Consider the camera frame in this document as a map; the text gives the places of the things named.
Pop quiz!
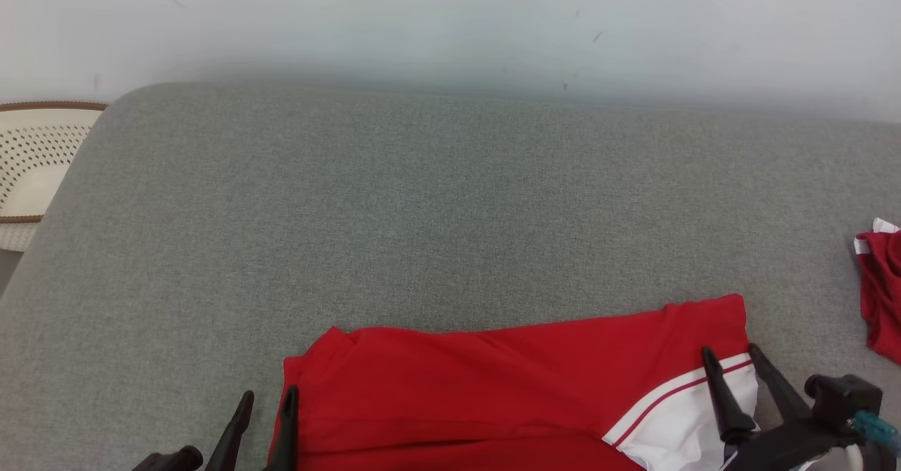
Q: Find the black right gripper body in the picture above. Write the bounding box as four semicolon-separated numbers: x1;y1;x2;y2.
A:
724;418;858;471

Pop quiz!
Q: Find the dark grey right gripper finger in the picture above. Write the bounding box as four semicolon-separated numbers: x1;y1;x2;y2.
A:
701;346;758;446
748;344;814;428

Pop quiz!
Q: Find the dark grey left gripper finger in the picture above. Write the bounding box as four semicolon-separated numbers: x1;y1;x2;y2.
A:
264;384;300;471
204;390;256;471

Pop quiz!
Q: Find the plain red white garment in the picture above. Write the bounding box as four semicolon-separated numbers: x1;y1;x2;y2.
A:
853;218;901;366

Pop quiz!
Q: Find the red jersey with black lettering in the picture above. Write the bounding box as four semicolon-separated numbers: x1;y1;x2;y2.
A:
266;294;761;471

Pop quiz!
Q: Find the cream perforated laundry basket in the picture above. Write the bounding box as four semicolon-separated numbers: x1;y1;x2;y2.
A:
0;101;108;252

